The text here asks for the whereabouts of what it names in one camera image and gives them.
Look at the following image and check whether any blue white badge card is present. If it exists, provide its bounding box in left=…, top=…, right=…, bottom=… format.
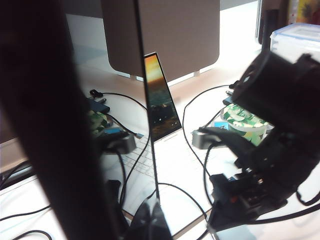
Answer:
left=209, top=119, right=230, bottom=132

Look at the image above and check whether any brown fabric desk divider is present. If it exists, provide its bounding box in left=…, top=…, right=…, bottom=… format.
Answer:
left=138, top=0, right=221, bottom=84

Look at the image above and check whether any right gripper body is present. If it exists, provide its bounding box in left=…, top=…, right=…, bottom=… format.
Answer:
left=234, top=119, right=320, bottom=221

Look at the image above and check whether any black phone charging cable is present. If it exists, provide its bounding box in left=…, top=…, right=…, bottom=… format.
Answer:
left=147, top=84, right=235, bottom=226

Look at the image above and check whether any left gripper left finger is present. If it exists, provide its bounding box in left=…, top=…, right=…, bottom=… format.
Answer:
left=128, top=201, right=154, bottom=240

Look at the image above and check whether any yellow printed box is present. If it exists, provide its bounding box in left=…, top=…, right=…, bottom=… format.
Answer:
left=288, top=0, right=320, bottom=26

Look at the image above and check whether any grey taped finger of the right gripper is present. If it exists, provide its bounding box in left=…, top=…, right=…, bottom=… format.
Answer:
left=191, top=126, right=254, bottom=161

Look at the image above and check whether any white laptop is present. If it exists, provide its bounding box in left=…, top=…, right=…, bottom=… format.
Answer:
left=144, top=51, right=241, bottom=240

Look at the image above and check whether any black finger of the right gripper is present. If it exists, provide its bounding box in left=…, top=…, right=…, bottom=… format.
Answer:
left=206, top=173, right=261, bottom=232

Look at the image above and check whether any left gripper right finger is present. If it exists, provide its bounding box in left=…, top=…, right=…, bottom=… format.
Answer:
left=151, top=201, right=174, bottom=240

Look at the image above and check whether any clear plastic box blue lid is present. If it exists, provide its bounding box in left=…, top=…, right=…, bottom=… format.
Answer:
left=269, top=23, right=320, bottom=61

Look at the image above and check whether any black phone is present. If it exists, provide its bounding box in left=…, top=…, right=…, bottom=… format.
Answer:
left=0, top=0, right=174, bottom=240

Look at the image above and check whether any green printed drink cup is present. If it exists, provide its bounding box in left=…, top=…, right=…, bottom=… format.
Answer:
left=221, top=103, right=275, bottom=148

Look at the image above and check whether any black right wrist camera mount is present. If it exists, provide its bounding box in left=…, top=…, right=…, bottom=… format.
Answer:
left=229, top=52, right=320, bottom=126

